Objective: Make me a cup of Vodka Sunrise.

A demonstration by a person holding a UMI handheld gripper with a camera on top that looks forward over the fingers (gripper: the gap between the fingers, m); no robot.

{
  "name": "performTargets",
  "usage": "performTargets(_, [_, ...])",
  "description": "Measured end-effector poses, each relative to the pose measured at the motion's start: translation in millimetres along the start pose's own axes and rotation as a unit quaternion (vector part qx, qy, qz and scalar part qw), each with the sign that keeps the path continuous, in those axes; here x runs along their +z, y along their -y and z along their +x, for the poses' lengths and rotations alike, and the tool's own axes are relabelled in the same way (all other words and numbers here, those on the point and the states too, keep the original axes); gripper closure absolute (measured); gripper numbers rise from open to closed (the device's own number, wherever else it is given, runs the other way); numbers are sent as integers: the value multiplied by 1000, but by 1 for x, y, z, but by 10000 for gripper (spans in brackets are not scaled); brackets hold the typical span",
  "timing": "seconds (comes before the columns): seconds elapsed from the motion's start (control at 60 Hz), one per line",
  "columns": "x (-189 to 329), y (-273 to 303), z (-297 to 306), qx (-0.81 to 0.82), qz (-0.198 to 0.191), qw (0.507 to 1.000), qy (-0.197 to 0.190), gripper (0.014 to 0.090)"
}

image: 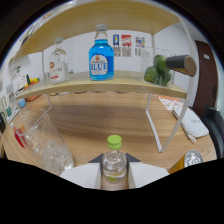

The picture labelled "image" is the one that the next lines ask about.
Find clear bottle green cap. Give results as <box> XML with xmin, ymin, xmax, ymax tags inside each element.
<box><xmin>101</xmin><ymin>134</ymin><xmax>128</xmax><ymax>184</ymax></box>

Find yellow juice can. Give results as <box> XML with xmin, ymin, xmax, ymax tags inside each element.
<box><xmin>167</xmin><ymin>149</ymin><xmax>204</xmax><ymax>175</ymax></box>

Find clear glass with ice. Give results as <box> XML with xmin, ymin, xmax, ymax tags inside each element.
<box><xmin>14</xmin><ymin>107</ymin><xmax>75</xmax><ymax>176</ymax></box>

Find orange patterned paper mat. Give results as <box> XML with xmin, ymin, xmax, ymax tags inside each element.
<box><xmin>158</xmin><ymin>95</ymin><xmax>185</xmax><ymax>112</ymax></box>

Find black armchair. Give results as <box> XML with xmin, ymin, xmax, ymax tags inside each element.
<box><xmin>203</xmin><ymin>105</ymin><xmax>224</xmax><ymax>159</ymax></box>

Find pale blue small bottle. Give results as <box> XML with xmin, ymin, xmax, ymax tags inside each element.
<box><xmin>17</xmin><ymin>98</ymin><xmax>28</xmax><ymax>109</ymax></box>

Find orange basket with fruit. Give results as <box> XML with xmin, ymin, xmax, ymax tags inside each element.
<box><xmin>23</xmin><ymin>78</ymin><xmax>43</xmax><ymax>103</ymax></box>

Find glass jar of limes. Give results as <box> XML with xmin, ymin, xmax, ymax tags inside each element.
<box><xmin>139</xmin><ymin>47</ymin><xmax>176</xmax><ymax>88</ymax></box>

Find brown door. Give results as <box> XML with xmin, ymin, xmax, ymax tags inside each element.
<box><xmin>193</xmin><ymin>40</ymin><xmax>218</xmax><ymax>111</ymax></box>

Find clear bottle red label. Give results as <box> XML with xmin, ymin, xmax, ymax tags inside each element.
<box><xmin>48</xmin><ymin>36</ymin><xmax>70</xmax><ymax>85</ymax></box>

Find dark wooden muddler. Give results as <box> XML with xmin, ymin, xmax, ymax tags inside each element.
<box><xmin>165</xmin><ymin>54</ymin><xmax>198</xmax><ymax>78</ymax></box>

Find blue liquor bottle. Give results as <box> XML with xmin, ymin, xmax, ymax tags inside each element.
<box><xmin>88</xmin><ymin>23</ymin><xmax>115</xmax><ymax>81</ymax></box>

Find white frame wooden shelf rack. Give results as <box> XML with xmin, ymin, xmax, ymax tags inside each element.
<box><xmin>8</xmin><ymin>0</ymin><xmax>201</xmax><ymax>154</ymax></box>

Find multicolour wall poster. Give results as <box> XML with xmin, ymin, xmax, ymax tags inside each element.
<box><xmin>135</xmin><ymin>36</ymin><xmax>146</xmax><ymax>48</ymax></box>

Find red wall poster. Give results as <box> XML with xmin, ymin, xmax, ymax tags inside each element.
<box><xmin>121</xmin><ymin>34</ymin><xmax>132</xmax><ymax>47</ymax></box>

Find blue wall poster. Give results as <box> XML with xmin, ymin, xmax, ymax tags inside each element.
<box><xmin>112</xmin><ymin>34</ymin><xmax>120</xmax><ymax>47</ymax></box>

